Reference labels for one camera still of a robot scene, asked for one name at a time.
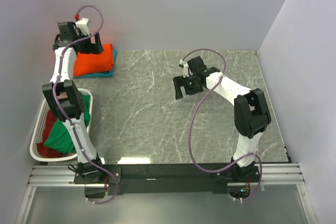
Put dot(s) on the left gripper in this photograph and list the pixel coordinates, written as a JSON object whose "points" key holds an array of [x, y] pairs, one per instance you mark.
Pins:
{"points": [[96, 48]]}

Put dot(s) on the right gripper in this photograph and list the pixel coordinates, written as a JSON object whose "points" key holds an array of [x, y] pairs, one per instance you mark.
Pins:
{"points": [[179, 81]]}

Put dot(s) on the orange t-shirt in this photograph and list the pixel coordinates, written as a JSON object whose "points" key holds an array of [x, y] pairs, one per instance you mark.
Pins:
{"points": [[92, 62]]}

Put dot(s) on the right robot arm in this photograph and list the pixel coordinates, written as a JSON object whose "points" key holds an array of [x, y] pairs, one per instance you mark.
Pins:
{"points": [[251, 111]]}

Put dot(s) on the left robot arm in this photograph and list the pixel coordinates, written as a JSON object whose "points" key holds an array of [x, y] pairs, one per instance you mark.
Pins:
{"points": [[65, 100]]}

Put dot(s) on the folded teal t-shirt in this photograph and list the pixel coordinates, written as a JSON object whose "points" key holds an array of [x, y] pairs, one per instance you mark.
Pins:
{"points": [[110, 73]]}

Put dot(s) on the white laundry basket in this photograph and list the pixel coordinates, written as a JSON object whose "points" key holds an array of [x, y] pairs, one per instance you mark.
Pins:
{"points": [[39, 134]]}

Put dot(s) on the green t-shirt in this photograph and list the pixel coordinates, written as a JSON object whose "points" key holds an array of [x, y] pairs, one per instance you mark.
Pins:
{"points": [[60, 139]]}

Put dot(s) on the dark red t-shirt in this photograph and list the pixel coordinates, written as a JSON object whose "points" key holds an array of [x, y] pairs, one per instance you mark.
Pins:
{"points": [[43, 150]]}

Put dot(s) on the black base beam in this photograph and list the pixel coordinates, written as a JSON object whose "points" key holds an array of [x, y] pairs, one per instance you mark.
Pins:
{"points": [[88, 172]]}

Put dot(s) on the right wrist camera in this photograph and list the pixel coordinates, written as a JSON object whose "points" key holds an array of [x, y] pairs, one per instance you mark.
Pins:
{"points": [[185, 68]]}

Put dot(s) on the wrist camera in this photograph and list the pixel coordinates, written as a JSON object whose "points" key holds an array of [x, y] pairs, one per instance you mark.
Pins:
{"points": [[83, 24], [185, 68]]}

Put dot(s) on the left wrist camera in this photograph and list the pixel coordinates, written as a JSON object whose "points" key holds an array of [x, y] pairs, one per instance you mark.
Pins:
{"points": [[83, 24]]}

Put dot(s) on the aluminium frame rail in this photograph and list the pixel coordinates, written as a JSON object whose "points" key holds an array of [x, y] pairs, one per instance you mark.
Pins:
{"points": [[62, 176]]}

